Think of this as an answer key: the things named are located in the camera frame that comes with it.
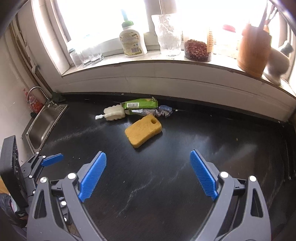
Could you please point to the clear drinking glasses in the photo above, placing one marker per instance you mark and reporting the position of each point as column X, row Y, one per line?
column 83, row 58

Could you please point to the white green detergent bottle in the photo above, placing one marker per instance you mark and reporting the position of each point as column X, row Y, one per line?
column 131, row 39

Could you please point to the yellow sponge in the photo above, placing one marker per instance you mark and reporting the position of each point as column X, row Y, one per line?
column 142, row 130

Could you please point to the chrome faucet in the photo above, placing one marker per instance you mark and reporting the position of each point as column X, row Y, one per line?
column 39, row 94

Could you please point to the wooden utensil holder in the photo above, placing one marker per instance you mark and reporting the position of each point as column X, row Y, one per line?
column 254, row 48

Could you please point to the jar of red beans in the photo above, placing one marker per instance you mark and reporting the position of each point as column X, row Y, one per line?
column 199, row 46

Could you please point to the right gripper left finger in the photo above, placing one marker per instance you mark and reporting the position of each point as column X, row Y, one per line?
column 57, row 211

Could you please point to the blue white wrapper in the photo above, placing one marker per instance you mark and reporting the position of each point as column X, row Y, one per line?
column 162, row 110

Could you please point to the red packet by faucet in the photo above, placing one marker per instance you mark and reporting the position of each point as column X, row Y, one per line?
column 33, row 102

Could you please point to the white foam brush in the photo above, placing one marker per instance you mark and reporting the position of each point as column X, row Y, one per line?
column 111, row 113

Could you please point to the steel sink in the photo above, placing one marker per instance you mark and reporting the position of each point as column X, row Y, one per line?
column 40, row 127

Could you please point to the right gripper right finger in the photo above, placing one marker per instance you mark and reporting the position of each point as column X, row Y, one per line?
column 239, row 210

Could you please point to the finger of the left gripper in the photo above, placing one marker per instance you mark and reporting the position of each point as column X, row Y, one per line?
column 32, row 168

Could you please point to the green snack bag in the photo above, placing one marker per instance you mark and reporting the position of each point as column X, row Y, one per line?
column 140, row 103

